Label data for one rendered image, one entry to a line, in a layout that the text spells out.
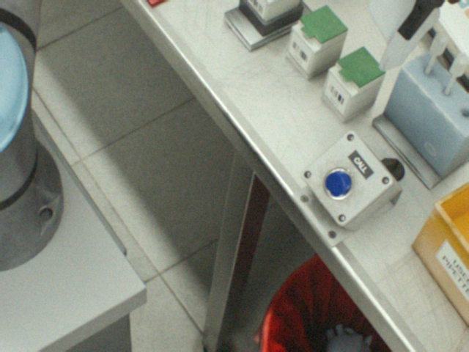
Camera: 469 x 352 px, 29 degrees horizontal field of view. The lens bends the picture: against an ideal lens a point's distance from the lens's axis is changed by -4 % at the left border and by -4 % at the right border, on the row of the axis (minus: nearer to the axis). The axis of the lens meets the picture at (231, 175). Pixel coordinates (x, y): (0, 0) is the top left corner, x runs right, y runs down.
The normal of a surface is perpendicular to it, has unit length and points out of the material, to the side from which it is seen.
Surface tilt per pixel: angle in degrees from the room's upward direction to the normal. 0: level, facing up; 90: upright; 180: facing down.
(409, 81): 90
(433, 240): 90
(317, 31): 0
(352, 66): 0
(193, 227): 0
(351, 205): 30
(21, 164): 90
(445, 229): 90
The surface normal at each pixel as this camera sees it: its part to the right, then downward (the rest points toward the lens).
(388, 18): -0.62, 0.17
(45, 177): 0.97, -0.05
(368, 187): -0.33, -0.17
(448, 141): -0.80, 0.50
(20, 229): 0.65, 0.51
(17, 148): 0.87, 0.46
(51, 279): 0.08, -0.48
